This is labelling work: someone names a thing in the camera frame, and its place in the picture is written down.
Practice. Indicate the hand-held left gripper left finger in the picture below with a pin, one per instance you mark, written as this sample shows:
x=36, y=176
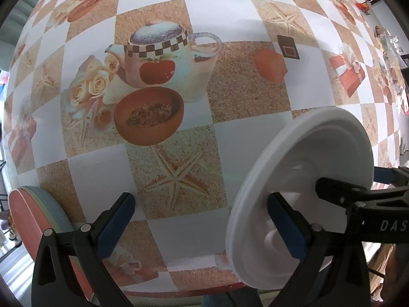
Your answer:
x=115, y=227

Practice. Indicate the light green plate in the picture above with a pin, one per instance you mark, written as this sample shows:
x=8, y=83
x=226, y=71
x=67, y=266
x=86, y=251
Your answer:
x=44, y=200

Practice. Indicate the clear plastic bag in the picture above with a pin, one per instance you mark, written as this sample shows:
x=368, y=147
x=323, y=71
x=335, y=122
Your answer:
x=388, y=51

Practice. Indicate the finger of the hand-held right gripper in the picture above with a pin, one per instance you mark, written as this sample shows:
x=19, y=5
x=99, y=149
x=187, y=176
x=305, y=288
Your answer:
x=383, y=175
x=335, y=189

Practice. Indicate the light blue plate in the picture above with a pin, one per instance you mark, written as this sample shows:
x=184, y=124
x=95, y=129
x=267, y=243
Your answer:
x=59, y=211

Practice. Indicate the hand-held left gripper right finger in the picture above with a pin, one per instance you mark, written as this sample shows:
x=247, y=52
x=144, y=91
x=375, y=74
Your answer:
x=287, y=230

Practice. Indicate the person's leg in jeans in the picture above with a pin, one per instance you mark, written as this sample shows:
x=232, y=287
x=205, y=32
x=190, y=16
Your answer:
x=223, y=299

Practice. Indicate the white round plate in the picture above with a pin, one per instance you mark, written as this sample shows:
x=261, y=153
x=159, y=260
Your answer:
x=303, y=147

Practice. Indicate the printed checkered tablecloth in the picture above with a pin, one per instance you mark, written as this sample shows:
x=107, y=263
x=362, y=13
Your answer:
x=153, y=6

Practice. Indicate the stack of coloured plates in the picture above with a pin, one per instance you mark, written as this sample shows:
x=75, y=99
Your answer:
x=24, y=211

